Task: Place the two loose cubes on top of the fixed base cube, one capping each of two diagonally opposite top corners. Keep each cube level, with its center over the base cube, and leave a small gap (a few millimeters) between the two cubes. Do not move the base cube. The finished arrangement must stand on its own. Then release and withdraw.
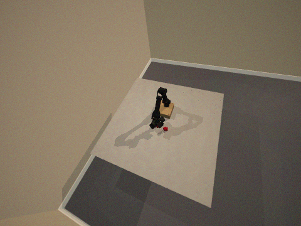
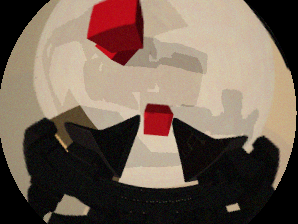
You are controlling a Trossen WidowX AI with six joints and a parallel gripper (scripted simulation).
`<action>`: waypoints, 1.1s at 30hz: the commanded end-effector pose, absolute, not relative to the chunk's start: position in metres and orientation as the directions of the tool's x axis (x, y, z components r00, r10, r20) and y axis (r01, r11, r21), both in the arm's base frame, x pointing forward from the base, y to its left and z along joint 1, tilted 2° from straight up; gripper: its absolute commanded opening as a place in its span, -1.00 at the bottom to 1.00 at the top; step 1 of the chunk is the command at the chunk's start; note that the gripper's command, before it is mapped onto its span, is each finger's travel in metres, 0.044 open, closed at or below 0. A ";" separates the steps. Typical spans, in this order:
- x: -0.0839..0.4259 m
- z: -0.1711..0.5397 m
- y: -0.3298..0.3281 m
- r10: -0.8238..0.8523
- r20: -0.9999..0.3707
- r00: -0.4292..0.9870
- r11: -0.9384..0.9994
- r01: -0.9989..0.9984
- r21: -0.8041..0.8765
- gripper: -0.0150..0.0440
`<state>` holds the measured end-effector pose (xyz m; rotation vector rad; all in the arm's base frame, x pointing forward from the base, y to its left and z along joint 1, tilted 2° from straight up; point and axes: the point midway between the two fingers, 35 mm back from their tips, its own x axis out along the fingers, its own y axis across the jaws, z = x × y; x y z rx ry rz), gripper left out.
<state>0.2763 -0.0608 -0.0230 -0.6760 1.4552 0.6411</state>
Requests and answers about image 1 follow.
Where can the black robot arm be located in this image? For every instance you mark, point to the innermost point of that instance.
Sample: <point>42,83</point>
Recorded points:
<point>156,113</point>

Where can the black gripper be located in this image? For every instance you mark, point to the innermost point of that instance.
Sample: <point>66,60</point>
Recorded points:
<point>161,119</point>

